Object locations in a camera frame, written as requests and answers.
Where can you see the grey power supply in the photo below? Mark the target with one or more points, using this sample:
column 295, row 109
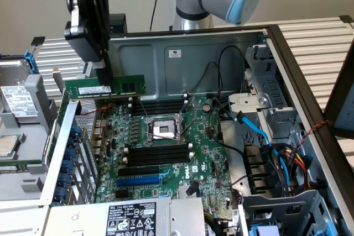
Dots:
column 83, row 219

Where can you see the green graphics card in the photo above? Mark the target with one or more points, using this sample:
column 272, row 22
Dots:
column 62, row 106

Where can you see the silver hard disk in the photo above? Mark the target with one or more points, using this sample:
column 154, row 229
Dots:
column 16, row 103

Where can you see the RAM slot with white latches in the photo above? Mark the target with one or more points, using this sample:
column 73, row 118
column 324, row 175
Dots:
column 157, row 162
column 166, row 107
column 166, row 100
column 157, row 153

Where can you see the black plastic duct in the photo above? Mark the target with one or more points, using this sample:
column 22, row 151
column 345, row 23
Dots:
column 257, row 175

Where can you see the short black expansion slot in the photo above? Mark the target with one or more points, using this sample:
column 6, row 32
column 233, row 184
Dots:
column 123, row 194

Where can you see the round coin cell battery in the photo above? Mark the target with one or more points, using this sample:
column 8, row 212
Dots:
column 206, row 107

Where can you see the grey metal disk bay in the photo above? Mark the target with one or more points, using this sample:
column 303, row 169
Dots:
column 249, row 102

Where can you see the black box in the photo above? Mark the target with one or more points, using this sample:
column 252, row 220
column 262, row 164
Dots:
column 119, row 23

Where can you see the blue expansion slot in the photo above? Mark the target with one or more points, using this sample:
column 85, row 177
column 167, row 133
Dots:
column 138, row 183

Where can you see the black table end cap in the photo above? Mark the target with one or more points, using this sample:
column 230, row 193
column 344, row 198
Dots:
column 37, row 41
column 346, row 18

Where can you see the green RAM stick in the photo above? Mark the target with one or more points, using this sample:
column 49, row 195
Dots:
column 13, row 169
column 124, row 86

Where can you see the silver CPU chip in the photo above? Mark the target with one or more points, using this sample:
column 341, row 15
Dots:
column 8, row 146

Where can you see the white case label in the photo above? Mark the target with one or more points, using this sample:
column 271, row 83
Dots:
column 174, row 53

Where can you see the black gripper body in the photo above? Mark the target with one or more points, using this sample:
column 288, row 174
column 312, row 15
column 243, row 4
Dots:
column 95, row 12

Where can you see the small silver heat sink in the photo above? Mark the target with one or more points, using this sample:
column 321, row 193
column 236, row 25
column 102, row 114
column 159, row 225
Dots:
column 182, row 191

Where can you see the green motherboard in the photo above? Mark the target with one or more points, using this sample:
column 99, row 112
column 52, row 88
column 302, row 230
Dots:
column 204, row 147

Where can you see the long black expansion slot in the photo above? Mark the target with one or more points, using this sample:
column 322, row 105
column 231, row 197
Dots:
column 138, row 171

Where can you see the blue card retention clip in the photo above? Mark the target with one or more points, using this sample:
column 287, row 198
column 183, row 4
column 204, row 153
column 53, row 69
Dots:
column 71, row 153
column 71, row 141
column 61, row 192
column 76, row 131
column 67, row 165
column 64, row 178

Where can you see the blue plastic disk rail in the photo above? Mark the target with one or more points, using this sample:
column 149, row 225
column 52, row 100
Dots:
column 31, row 63

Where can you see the grey parts rack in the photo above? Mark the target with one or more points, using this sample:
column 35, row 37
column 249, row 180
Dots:
column 30, row 142

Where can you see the dark leaning case panel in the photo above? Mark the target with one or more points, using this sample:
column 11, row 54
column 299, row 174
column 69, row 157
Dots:
column 343, row 109

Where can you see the thin metal locking lever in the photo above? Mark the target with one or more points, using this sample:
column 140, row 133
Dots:
column 161, row 136
column 144, row 109

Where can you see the CPU socket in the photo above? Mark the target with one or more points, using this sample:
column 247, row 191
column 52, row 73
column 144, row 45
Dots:
column 160, row 129

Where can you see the pale blue drive caddy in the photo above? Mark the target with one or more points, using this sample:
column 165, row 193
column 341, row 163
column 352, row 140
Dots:
column 265, row 231

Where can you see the open grey PC case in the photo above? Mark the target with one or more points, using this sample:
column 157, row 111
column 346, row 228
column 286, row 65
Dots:
column 193, row 67

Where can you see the grey perforated drive cage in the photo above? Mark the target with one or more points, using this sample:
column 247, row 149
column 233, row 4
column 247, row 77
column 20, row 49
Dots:
column 290, row 205

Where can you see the metal socket cover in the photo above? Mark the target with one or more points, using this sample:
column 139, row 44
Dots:
column 188, row 109

